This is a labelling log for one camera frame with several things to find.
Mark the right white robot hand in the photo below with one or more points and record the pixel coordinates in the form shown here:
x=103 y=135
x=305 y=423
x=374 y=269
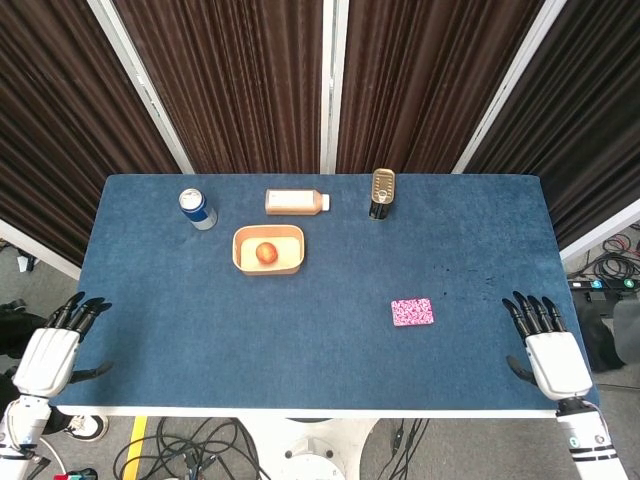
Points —
x=557 y=362

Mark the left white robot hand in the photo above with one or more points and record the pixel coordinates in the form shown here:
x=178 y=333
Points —
x=42 y=357

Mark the red white patterned tile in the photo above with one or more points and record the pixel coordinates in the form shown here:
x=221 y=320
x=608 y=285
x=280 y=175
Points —
x=412 y=312

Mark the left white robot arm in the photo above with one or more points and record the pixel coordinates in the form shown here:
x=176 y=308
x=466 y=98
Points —
x=22 y=425

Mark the black shoe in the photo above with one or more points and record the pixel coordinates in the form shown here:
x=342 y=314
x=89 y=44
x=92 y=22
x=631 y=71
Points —
x=602 y=345

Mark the black trouser leg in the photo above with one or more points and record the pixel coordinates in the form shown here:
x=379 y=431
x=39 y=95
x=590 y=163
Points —
x=57 y=422

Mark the grey trouser leg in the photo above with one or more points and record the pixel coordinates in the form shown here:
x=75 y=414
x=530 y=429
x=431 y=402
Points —
x=627 y=320

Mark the white and black sneaker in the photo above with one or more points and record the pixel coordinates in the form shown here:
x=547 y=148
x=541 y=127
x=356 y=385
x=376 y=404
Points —
x=87 y=429

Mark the red and teal tool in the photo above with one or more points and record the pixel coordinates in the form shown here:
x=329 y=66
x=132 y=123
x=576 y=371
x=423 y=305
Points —
x=75 y=475

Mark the blue and silver drink can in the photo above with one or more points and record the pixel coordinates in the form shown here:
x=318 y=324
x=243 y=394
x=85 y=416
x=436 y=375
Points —
x=199 y=212

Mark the kraft paper food bowl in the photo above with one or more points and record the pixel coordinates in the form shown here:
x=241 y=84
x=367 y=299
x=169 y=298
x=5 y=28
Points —
x=240 y=255

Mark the brown curtain divider panel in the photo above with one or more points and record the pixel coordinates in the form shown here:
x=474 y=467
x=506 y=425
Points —
x=225 y=75
x=590 y=125
x=425 y=75
x=50 y=125

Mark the red yellow apple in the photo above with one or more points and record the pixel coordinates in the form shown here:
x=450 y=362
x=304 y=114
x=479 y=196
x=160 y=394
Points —
x=266 y=253

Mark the black tin can gold lid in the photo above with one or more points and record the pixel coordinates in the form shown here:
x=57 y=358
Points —
x=382 y=187

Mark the blue felt table cover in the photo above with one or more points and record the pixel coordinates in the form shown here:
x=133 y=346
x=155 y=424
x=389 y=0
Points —
x=300 y=330

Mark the white table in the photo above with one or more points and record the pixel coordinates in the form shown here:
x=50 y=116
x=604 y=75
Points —
x=300 y=413

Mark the brown juice bottle white cap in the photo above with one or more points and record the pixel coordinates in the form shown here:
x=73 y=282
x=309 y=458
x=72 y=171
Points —
x=292 y=202

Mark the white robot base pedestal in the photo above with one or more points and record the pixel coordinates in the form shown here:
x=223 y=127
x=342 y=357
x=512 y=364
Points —
x=310 y=447

